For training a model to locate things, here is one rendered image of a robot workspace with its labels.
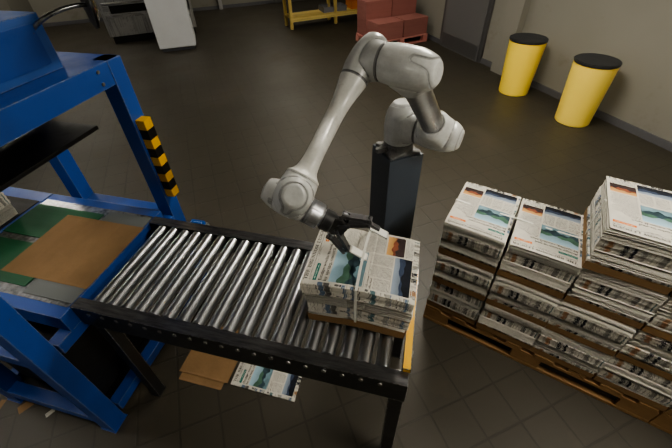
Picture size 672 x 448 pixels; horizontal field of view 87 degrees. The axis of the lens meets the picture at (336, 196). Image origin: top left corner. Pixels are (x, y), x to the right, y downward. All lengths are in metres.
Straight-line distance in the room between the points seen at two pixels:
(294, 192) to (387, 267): 0.50
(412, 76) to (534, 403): 1.80
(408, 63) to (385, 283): 0.71
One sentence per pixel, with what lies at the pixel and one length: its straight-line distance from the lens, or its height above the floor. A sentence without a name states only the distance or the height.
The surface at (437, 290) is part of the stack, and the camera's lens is 2.17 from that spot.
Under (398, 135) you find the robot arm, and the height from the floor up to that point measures 1.13.
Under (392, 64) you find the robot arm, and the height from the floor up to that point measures 1.62.
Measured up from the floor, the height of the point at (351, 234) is 1.04.
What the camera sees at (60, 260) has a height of 0.80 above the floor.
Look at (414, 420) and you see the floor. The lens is 2.15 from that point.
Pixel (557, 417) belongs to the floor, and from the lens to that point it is 2.37.
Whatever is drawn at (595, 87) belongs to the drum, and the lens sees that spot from 4.73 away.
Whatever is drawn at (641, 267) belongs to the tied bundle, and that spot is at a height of 0.93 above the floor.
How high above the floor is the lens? 2.01
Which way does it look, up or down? 39 degrees down
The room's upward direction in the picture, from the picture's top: 2 degrees counter-clockwise
